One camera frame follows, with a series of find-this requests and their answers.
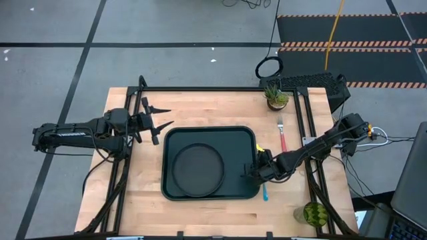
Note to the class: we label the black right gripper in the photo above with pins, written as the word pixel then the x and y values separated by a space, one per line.
pixel 267 168

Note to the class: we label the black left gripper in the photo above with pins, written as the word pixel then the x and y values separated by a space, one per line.
pixel 143 121

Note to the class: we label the round black plate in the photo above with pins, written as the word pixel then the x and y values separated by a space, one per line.
pixel 197 170

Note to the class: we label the green patterned glass cup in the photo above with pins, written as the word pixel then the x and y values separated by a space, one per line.
pixel 313 215

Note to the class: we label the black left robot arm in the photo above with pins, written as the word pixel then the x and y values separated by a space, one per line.
pixel 73 135

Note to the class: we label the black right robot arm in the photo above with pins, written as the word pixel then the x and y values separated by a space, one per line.
pixel 320 146

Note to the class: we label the dark green plastic tray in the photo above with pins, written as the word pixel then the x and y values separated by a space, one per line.
pixel 240 140

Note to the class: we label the potted succulent plant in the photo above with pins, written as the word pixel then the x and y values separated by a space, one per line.
pixel 276 97

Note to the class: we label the black perforated computer case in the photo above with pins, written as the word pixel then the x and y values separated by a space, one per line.
pixel 307 81

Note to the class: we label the black hazard striped mat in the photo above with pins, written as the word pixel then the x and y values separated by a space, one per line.
pixel 350 28
pixel 360 65

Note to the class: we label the grey laptop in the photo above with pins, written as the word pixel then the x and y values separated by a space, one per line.
pixel 412 176

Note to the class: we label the black aluminium table frame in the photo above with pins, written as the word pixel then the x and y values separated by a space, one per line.
pixel 217 89

